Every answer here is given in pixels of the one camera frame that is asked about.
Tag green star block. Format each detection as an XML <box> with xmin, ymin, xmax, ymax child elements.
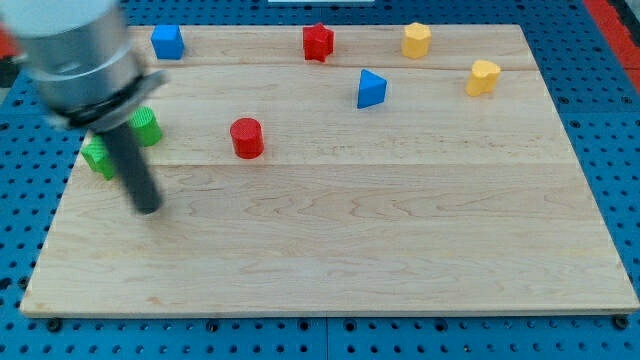
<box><xmin>81</xmin><ymin>136</ymin><xmax>116</xmax><ymax>180</ymax></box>

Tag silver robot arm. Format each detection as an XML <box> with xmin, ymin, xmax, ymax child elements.
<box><xmin>1</xmin><ymin>0</ymin><xmax>168</xmax><ymax>133</ymax></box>

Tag blue triangle block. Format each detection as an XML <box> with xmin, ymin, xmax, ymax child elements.
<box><xmin>357</xmin><ymin>69</ymin><xmax>387</xmax><ymax>109</ymax></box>

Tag red star block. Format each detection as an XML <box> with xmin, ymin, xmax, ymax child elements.
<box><xmin>302</xmin><ymin>23</ymin><xmax>335</xmax><ymax>62</ymax></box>

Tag wooden board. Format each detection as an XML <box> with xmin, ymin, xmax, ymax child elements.
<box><xmin>21</xmin><ymin>25</ymin><xmax>639</xmax><ymax>318</ymax></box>

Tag red cylinder block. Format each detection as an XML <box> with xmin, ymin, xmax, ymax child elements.
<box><xmin>230</xmin><ymin>117</ymin><xmax>264</xmax><ymax>159</ymax></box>

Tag yellow hexagon block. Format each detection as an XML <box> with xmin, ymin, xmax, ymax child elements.
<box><xmin>401</xmin><ymin>22</ymin><xmax>432</xmax><ymax>59</ymax></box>

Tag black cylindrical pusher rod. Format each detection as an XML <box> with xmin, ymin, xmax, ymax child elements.
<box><xmin>100</xmin><ymin>123</ymin><xmax>162</xmax><ymax>214</ymax></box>

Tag green cylinder block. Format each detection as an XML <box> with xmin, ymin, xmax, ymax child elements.
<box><xmin>128</xmin><ymin>106</ymin><xmax>163</xmax><ymax>147</ymax></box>

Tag yellow heart block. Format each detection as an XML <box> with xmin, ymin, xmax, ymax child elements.
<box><xmin>465</xmin><ymin>59</ymin><xmax>502</xmax><ymax>97</ymax></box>

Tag blue cube block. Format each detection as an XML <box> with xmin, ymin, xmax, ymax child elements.
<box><xmin>151</xmin><ymin>25</ymin><xmax>184</xmax><ymax>60</ymax></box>

